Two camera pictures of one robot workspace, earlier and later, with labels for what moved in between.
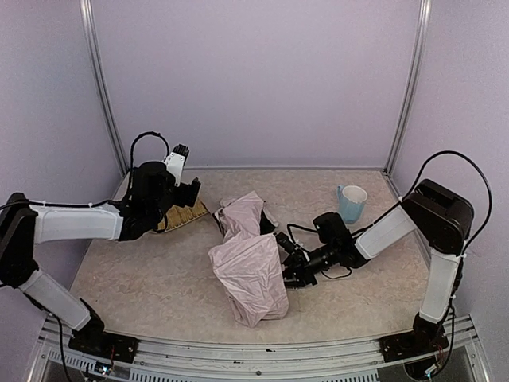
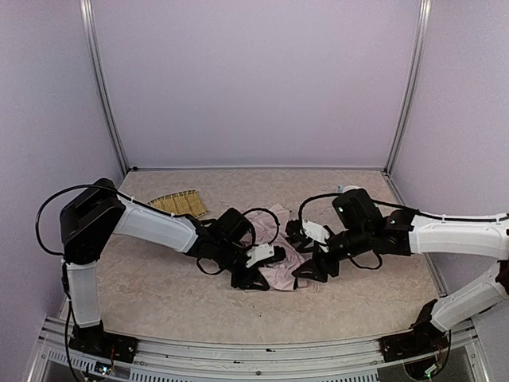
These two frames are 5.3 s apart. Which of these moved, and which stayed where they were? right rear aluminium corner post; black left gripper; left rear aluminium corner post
Moved: black left gripper
Stayed: left rear aluminium corner post; right rear aluminium corner post
